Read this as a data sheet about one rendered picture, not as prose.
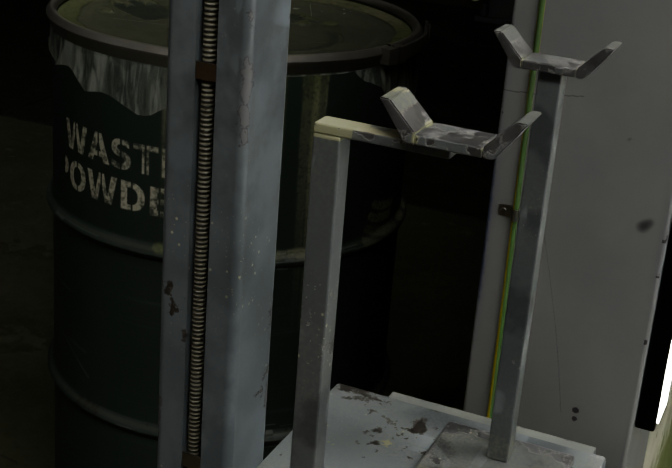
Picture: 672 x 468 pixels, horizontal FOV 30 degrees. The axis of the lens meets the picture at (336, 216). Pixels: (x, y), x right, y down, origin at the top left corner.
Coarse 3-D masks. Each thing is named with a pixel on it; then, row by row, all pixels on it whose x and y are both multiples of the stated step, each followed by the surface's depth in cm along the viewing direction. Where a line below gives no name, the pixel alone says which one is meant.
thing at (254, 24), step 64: (192, 0) 76; (256, 0) 75; (192, 64) 78; (256, 64) 77; (192, 128) 79; (256, 128) 79; (192, 192) 81; (256, 192) 81; (192, 256) 83; (256, 256) 83; (192, 320) 84; (256, 320) 85; (192, 384) 86; (256, 384) 88; (192, 448) 87; (256, 448) 90
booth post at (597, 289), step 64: (576, 0) 117; (640, 0) 115; (640, 64) 117; (576, 128) 121; (640, 128) 118; (512, 192) 126; (576, 192) 123; (640, 192) 120; (576, 256) 125; (640, 256) 122; (576, 320) 127; (640, 320) 124; (576, 384) 129; (640, 384) 127; (640, 448) 141
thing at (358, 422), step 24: (336, 408) 99; (360, 408) 99; (384, 408) 100; (408, 408) 100; (336, 432) 96; (360, 432) 96; (384, 432) 96; (408, 432) 97; (432, 432) 97; (288, 456) 92; (336, 456) 93; (360, 456) 93; (384, 456) 93; (408, 456) 93; (576, 456) 95; (600, 456) 95
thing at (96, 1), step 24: (72, 0) 197; (96, 0) 201; (120, 0) 202; (144, 0) 205; (168, 0) 207; (312, 0) 213; (336, 0) 213; (96, 24) 187; (120, 24) 188; (144, 24) 189; (168, 24) 190; (312, 24) 197; (336, 24) 197; (360, 24) 200; (384, 24) 202; (288, 48) 181; (312, 48) 183; (336, 48) 183; (360, 48) 185
